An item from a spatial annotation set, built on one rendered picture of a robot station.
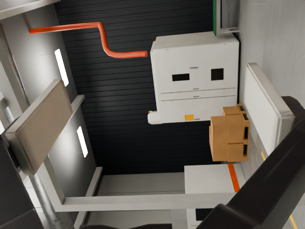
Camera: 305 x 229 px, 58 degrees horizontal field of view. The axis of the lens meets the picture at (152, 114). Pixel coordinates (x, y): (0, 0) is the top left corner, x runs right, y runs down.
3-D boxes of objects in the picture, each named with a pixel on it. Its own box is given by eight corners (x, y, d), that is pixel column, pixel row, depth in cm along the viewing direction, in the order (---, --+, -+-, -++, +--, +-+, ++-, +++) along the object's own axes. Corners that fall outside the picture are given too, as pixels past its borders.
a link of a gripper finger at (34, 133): (35, 176, 16) (22, 176, 16) (74, 113, 22) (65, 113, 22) (16, 132, 14) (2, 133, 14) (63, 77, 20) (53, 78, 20)
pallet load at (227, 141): (241, 103, 760) (208, 106, 771) (250, 121, 671) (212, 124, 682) (239, 140, 817) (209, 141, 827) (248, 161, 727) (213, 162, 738)
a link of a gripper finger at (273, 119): (279, 116, 13) (296, 116, 12) (245, 62, 18) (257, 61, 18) (272, 166, 14) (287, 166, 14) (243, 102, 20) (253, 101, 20)
